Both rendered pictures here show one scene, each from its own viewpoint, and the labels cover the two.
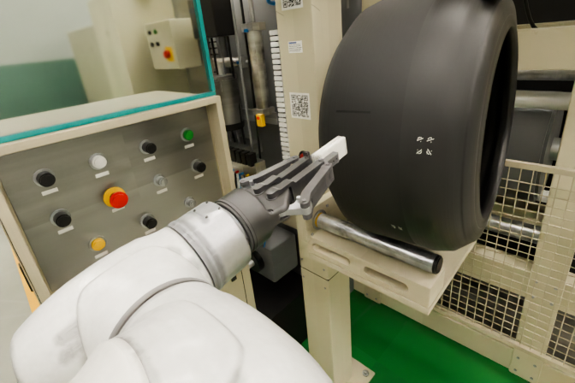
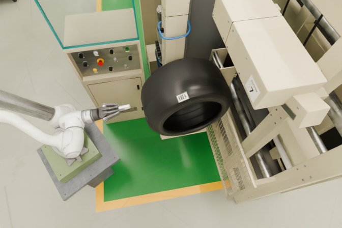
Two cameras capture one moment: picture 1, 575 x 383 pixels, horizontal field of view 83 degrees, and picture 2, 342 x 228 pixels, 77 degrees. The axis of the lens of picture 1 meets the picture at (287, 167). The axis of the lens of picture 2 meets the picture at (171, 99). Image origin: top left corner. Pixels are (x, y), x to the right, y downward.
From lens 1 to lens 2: 121 cm
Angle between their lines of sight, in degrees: 44
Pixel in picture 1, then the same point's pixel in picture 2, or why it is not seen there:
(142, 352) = (62, 137)
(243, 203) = (93, 114)
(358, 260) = not seen: hidden behind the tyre
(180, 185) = (122, 60)
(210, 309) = (73, 134)
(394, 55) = (151, 94)
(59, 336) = (62, 123)
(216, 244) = (85, 120)
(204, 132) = (134, 48)
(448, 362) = (207, 147)
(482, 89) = (161, 117)
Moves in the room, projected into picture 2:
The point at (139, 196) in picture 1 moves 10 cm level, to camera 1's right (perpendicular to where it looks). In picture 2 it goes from (108, 61) to (117, 66)
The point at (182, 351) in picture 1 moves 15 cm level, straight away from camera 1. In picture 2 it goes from (65, 139) to (74, 115)
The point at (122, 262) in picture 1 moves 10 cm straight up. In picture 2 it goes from (71, 118) to (64, 110)
